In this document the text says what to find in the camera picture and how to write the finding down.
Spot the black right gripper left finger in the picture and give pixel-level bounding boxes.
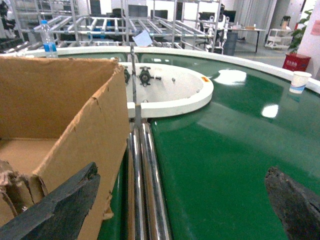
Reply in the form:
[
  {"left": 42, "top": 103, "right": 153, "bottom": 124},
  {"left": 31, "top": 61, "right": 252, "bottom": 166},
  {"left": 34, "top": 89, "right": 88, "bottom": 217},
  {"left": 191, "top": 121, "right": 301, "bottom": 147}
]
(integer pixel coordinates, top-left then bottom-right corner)
[{"left": 0, "top": 162, "right": 101, "bottom": 240}]

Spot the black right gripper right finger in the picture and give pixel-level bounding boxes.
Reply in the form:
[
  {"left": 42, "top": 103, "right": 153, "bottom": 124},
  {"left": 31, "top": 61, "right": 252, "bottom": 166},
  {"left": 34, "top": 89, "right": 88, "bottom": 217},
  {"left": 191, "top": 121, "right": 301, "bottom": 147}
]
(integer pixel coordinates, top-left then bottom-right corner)
[{"left": 264, "top": 166, "right": 320, "bottom": 240}]

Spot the brown cardboard box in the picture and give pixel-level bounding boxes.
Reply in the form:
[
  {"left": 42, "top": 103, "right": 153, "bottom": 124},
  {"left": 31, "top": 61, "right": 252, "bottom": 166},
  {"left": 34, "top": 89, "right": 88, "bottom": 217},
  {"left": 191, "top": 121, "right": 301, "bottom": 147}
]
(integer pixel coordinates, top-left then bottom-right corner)
[{"left": 0, "top": 56, "right": 130, "bottom": 240}]

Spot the chrome conveyor roller right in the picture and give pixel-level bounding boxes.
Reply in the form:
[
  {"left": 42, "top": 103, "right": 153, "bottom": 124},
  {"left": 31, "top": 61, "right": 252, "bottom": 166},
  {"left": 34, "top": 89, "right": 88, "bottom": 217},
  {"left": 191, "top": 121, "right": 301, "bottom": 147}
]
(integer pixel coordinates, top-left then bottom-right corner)
[{"left": 139, "top": 121, "right": 172, "bottom": 240}]

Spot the chrome conveyor roller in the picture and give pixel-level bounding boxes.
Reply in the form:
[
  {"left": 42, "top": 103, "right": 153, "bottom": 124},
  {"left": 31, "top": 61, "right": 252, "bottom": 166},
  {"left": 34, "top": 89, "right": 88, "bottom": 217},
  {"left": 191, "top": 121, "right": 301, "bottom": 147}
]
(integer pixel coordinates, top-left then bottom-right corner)
[
  {"left": 139, "top": 121, "right": 172, "bottom": 240},
  {"left": 128, "top": 127, "right": 147, "bottom": 240}
]

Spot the green curved conveyor belt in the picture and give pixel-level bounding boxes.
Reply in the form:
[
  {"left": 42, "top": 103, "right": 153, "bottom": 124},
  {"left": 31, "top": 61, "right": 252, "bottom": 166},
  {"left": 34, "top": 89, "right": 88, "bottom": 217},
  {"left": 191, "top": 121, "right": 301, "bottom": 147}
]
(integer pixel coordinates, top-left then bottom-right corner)
[{"left": 57, "top": 51, "right": 320, "bottom": 240}]

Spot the chrome conveyor roller left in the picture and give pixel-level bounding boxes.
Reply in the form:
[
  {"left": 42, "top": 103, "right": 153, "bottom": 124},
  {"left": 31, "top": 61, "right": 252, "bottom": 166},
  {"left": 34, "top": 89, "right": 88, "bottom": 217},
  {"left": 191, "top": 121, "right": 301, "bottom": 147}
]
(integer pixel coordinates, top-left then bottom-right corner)
[{"left": 128, "top": 127, "right": 147, "bottom": 240}]

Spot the white conveyor outer rim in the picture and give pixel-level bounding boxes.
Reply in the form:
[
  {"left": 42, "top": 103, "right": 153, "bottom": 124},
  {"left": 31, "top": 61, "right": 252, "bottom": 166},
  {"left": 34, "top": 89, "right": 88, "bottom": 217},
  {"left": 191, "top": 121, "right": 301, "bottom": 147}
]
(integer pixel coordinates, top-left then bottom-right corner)
[{"left": 0, "top": 46, "right": 320, "bottom": 110}]

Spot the white conveyor centre plate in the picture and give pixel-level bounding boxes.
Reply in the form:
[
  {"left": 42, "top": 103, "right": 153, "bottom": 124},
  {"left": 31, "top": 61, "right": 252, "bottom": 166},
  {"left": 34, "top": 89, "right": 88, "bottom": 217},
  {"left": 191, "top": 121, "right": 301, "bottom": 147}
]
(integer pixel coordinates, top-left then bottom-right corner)
[{"left": 121, "top": 62, "right": 214, "bottom": 119}]

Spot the white paper cup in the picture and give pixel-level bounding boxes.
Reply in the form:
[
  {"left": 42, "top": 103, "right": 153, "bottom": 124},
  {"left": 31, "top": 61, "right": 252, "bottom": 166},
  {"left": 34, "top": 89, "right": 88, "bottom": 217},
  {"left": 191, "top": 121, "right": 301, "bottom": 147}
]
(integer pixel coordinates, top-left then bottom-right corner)
[{"left": 289, "top": 71, "right": 312, "bottom": 94}]

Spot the green bearing block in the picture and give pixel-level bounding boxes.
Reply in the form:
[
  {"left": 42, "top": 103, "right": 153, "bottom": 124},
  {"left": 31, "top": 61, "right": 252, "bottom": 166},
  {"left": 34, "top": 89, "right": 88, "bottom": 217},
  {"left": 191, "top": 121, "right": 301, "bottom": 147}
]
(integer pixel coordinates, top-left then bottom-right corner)
[{"left": 139, "top": 66, "right": 152, "bottom": 87}]

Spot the white wheeled cart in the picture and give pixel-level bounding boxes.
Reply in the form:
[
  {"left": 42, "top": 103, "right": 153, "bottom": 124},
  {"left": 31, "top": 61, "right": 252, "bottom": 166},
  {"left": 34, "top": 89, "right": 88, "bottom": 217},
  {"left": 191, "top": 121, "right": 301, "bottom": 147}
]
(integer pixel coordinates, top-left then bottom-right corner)
[{"left": 264, "top": 28, "right": 292, "bottom": 50}]

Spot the green potted plant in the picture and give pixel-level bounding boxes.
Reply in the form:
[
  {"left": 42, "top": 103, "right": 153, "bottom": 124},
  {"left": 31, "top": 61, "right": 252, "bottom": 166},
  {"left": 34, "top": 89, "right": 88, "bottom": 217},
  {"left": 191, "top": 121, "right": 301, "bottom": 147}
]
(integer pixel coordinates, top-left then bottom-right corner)
[{"left": 288, "top": 9, "right": 313, "bottom": 54}]

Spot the clear plastic water bottle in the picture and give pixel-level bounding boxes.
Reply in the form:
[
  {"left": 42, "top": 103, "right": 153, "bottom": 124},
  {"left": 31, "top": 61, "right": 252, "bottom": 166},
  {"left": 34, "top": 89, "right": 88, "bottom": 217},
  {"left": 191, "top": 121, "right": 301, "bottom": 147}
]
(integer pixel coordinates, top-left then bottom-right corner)
[{"left": 40, "top": 20, "right": 58, "bottom": 58}]

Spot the white office desk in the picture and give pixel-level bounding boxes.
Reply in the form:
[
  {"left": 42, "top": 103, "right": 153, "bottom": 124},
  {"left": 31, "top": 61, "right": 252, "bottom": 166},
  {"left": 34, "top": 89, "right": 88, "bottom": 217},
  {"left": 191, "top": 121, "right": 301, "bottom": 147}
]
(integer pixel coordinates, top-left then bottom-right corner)
[{"left": 225, "top": 26, "right": 266, "bottom": 54}]

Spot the white paper sheet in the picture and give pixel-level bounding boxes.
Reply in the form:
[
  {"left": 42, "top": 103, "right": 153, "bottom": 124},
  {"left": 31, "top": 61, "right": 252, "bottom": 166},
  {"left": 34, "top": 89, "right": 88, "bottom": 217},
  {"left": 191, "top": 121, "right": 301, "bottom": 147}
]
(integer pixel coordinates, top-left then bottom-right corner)
[{"left": 132, "top": 30, "right": 153, "bottom": 47}]

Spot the white humanoid robot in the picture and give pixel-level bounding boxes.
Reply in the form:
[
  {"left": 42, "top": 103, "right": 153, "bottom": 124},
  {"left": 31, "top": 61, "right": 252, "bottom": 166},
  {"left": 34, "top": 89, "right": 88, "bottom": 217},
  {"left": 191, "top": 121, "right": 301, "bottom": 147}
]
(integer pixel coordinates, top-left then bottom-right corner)
[{"left": 206, "top": 14, "right": 230, "bottom": 54}]

